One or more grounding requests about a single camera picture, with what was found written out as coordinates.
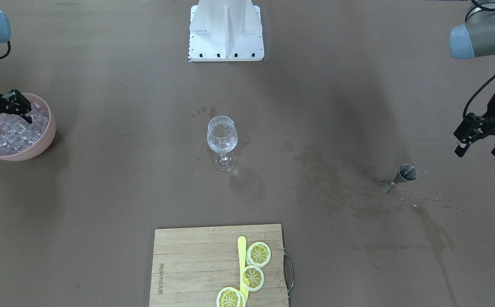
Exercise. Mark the steel measuring jigger cup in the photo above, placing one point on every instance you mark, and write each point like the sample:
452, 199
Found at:
406, 173

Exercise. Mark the clear ice cubes pile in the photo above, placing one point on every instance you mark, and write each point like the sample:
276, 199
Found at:
16, 134

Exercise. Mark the clear wine glass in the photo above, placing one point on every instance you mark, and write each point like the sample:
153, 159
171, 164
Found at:
222, 138

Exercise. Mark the pink bowl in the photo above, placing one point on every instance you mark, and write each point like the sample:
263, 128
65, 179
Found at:
46, 137

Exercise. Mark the bamboo cutting board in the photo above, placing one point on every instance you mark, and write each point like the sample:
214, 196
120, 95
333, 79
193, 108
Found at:
192, 265

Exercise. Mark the yellow plastic knife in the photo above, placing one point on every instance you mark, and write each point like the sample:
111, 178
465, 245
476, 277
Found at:
242, 248

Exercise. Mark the middle lemon slice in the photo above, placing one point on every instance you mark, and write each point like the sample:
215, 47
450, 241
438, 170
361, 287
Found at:
252, 278

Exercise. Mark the lemon slice under top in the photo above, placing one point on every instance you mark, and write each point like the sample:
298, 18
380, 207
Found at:
242, 299

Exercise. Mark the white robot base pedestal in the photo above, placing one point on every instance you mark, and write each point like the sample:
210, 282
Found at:
225, 31

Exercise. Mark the lemon slice near handle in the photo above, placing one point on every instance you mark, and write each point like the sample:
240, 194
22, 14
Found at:
258, 254

